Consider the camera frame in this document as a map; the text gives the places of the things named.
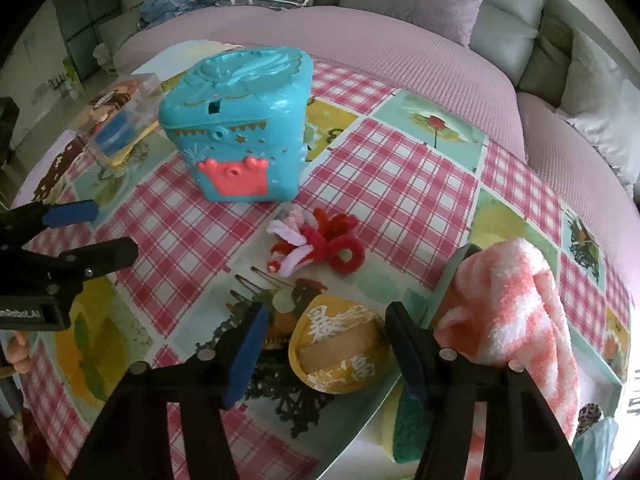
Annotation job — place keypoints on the mint shallow tray box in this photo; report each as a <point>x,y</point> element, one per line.
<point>596,379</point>

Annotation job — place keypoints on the light blue wipes pack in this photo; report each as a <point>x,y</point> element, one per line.
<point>593,449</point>

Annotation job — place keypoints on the teal plastic toy box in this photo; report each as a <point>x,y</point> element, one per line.
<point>237,120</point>

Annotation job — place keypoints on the clear acrylic box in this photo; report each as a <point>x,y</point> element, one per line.
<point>118,118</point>

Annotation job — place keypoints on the person left hand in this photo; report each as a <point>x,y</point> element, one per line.
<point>17,355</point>

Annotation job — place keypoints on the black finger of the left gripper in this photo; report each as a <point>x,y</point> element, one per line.
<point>72,268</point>

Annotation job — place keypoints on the light grey pillow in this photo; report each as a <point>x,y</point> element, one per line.
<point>602,104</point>

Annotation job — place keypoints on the red pink pipe cleaner craft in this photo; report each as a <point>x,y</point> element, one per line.
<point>306,237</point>

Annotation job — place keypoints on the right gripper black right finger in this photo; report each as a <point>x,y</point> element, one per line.
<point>523,439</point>

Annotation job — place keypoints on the bobby hair pins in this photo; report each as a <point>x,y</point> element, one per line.
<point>248,283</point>

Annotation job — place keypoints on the green yellow scrub sponge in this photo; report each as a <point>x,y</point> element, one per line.
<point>405,426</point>

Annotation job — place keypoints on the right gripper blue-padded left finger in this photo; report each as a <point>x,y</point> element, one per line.
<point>130,438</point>

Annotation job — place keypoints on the checkered picture tablecloth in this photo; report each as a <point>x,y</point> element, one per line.
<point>421,181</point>

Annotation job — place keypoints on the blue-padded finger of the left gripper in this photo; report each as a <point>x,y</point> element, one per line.
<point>22,224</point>

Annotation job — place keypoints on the grey sofa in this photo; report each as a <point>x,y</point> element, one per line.
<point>530,42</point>

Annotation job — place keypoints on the pink white fluffy towel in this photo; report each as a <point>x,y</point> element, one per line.
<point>503,305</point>

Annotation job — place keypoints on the leopard print scrunchie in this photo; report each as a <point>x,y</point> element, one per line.
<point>588,415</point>

